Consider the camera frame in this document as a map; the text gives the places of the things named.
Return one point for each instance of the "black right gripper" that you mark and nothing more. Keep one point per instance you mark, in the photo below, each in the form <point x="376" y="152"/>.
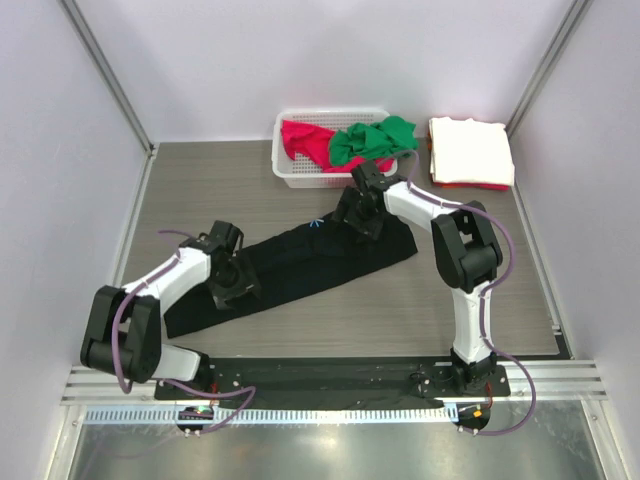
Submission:
<point x="351" y="198"/>

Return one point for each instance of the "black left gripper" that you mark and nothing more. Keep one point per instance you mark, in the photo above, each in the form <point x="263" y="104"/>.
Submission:
<point x="247" y="280"/>

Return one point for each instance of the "black t shirt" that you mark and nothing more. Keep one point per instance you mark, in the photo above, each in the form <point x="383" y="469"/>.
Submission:
<point x="297" y="263"/>

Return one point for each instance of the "white perforated plastic basket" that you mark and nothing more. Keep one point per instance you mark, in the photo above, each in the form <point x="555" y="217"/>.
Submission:
<point x="302" y="172"/>

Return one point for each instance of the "green t shirt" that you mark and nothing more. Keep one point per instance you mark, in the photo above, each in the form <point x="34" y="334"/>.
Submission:
<point x="372" y="141"/>

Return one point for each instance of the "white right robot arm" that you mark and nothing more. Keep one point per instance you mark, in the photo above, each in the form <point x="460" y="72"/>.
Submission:
<point x="467" y="255"/>

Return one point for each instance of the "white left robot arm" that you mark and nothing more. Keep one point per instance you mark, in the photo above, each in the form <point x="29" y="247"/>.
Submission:
<point x="123" y="333"/>

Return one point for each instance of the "pink t shirt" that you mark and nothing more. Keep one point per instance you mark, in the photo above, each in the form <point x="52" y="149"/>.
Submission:
<point x="312" y="141"/>

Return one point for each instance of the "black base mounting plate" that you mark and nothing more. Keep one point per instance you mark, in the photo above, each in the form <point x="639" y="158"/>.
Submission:
<point x="336" y="384"/>

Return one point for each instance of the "folded white t shirt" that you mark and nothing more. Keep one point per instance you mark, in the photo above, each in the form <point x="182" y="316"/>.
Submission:
<point x="470" y="152"/>

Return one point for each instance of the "white slotted cable duct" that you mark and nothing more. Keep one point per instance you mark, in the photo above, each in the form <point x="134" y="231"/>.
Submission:
<point x="191" y="415"/>

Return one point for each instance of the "aluminium front rail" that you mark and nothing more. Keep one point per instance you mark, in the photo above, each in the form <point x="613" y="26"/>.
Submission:
<point x="554" y="380"/>

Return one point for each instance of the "right aluminium frame post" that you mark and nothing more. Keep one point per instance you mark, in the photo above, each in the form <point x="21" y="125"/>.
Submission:
<point x="559" y="41"/>

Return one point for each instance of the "aluminium frame post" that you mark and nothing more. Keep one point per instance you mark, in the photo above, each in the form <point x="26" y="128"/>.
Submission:
<point x="91" y="44"/>
<point x="559" y="41"/>

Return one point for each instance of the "left aluminium frame post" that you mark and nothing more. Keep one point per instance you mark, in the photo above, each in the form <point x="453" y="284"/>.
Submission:
<point x="91" y="44"/>

